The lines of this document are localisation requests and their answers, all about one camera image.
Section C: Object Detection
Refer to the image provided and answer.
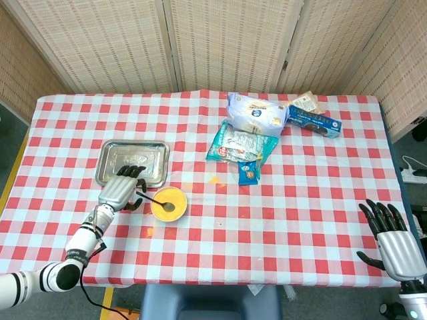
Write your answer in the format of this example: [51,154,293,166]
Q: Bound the red white checkered tablecloth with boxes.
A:
[0,89,411,288]

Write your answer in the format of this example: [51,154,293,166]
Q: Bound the orange box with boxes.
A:
[109,307,141,320]

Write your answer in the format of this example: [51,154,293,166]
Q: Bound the white power strip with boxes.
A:
[402,168,427,184]

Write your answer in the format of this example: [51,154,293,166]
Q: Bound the lavender white snack bag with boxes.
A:
[226,92,290,137]

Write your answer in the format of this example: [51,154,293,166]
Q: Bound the rectangular steel tray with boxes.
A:
[95,139,171,189]

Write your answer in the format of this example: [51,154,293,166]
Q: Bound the tan snack packet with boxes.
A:
[288,90,326,116]

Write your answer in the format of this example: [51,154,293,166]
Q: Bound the yellow bowl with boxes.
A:
[150,187,188,223]

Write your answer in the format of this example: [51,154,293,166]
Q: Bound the white power cable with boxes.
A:
[402,155,423,171]

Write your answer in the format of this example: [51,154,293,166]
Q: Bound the blue cookie box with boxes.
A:
[287,104,343,139]

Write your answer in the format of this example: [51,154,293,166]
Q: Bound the teal silver snack bag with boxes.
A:
[205,120,280,167]

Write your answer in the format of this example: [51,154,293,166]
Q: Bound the dark blue chair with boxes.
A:
[139,283,283,320]

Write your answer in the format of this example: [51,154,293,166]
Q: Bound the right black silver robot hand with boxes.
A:
[356,199,422,283]

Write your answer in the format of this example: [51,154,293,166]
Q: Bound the black equipment stand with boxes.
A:
[410,117,427,141]

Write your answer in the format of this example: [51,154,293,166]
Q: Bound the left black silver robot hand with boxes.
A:
[97,165,147,213]

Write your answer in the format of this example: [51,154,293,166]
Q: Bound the woven folding screen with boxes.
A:
[0,0,427,144]

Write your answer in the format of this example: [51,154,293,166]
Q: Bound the dark metal spoon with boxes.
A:
[135,190,175,212]

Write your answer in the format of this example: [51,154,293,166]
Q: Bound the small blue cookie packet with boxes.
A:
[237,159,261,186]

